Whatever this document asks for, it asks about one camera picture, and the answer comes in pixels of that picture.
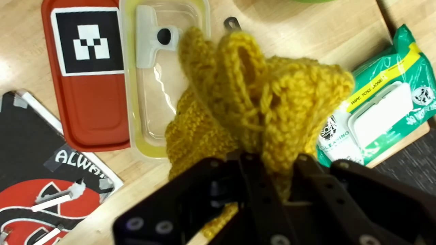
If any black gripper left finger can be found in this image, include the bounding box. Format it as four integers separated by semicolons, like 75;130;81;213
112;151;292;245

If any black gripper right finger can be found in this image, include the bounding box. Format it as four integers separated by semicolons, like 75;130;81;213
285;152;436;245

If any yellow knitted cloth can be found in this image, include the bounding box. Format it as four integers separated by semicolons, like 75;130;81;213
164;25;357;242

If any yellow translucent plastic container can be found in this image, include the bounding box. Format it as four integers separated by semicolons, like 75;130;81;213
119;0;213;160

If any red lid with marker tag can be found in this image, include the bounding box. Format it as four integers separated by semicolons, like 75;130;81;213
40;0;134;153

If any white plastic scraper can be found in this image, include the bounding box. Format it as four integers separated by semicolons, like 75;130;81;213
135;4;183;70

